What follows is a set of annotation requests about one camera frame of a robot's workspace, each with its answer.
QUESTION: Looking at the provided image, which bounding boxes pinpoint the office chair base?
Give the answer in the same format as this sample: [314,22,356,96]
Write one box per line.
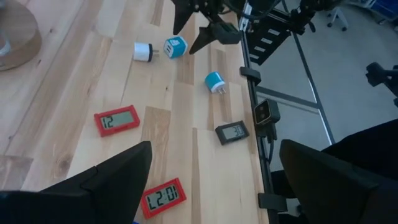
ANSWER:
[326,6,349,32]

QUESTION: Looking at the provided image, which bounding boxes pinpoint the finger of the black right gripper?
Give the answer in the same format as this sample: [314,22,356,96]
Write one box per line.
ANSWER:
[172,0,200,35]
[188,22,223,55]

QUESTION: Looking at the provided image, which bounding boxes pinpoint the blue white USB wall charger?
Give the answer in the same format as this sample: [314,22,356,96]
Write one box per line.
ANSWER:
[204,71,227,95]
[163,35,188,59]

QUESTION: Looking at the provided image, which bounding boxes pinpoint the red digital clock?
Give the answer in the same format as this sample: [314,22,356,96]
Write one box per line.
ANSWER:
[93,105,141,138]
[140,177,187,220]

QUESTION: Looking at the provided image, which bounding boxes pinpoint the black digital clock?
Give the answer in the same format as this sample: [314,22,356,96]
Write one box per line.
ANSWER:
[215,120,251,146]

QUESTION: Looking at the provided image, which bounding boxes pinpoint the person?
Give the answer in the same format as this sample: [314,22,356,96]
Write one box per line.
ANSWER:
[322,118,398,182]

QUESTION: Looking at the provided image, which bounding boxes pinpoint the black rail clamp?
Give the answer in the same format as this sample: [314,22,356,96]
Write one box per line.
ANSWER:
[239,66,262,86]
[257,192,289,213]

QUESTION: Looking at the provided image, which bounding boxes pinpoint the black table-level camera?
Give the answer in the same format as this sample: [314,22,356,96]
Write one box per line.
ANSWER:
[253,98,281,127]

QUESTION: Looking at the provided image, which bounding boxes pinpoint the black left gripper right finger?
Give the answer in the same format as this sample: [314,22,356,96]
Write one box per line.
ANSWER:
[279,139,398,224]

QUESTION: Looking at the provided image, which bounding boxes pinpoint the black table frame rail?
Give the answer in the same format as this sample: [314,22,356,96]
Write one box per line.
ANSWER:
[238,18,282,224]

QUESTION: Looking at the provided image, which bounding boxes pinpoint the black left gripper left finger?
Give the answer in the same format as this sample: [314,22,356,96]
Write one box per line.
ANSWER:
[0,140,154,224]

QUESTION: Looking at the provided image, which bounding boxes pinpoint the black stand equipment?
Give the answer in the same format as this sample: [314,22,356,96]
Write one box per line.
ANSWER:
[365,62,398,108]

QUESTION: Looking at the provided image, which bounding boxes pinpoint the table lamp with wooden base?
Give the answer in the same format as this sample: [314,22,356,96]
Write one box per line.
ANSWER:
[0,0,43,72]

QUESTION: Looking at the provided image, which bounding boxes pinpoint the white black USB wall charger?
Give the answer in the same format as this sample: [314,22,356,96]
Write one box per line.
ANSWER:
[132,42,160,63]

